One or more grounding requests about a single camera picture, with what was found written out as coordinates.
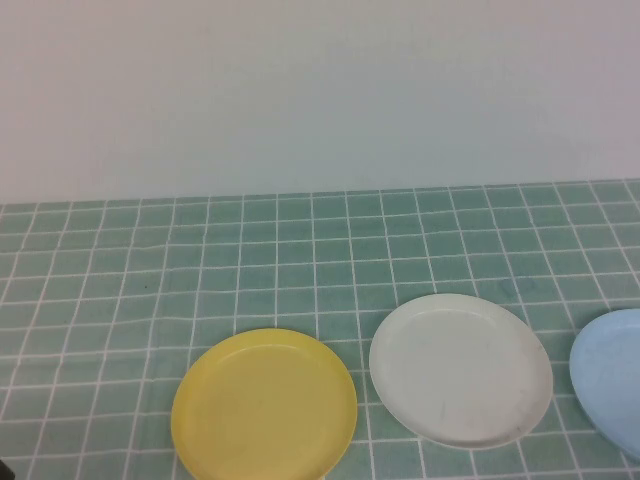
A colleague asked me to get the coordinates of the white round plastic plate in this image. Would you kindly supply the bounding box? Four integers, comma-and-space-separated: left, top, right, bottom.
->
369, 293, 555, 450

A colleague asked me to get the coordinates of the green white checked tablecloth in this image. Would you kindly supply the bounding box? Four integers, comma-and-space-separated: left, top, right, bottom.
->
0, 180, 640, 480

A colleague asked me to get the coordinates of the yellow round plastic plate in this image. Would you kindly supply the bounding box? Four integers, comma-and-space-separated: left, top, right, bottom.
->
170, 328, 359, 480

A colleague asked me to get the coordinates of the light blue round plastic plate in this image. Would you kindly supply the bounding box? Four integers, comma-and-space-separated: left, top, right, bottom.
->
569, 308, 640, 461

